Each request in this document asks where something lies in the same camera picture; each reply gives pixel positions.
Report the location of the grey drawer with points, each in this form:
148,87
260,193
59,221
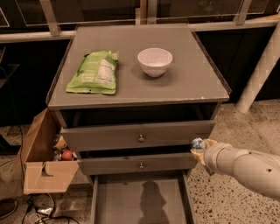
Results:
114,137
145,163
144,198

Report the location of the brown cardboard box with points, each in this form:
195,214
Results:
42,174

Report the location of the white diagonal post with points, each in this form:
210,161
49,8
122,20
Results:
264,67

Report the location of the grey top drawer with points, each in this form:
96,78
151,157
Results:
114,137

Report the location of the grey drawer cabinet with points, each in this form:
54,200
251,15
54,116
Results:
190,90

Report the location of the white ceramic bowl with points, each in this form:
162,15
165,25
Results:
154,61

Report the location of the grey middle drawer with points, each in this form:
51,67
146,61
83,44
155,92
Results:
145,163

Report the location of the metal railing frame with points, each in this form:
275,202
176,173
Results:
38,20

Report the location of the grey bottom drawer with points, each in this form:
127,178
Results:
144,198

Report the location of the yellow snack package in box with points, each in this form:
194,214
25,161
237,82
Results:
59,143

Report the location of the green chip bag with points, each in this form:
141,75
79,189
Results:
96,74

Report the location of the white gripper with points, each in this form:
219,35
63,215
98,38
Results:
212,157

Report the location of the red apple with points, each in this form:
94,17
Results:
67,155

